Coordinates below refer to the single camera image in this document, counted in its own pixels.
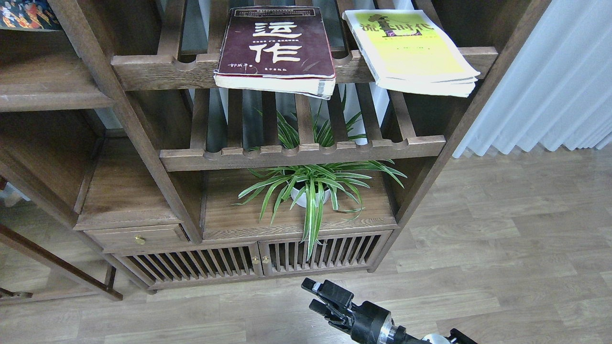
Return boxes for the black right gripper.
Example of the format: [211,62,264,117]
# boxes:
[301,278,396,344]

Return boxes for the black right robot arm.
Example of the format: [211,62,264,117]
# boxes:
[301,278,474,344]

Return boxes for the white plant pot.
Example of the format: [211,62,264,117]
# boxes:
[290,186,331,208]

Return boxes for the brass drawer knob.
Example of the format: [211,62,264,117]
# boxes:
[134,235,146,245]

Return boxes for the dark wooden bookshelf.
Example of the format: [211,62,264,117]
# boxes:
[1,0,549,292]

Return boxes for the maroon book white characters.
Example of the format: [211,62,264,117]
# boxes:
[214,6,335,100]

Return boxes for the yellow cover book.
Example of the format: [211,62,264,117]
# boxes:
[343,9,479,97]

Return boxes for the white pleated curtain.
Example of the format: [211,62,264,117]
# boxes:
[453,0,612,158]

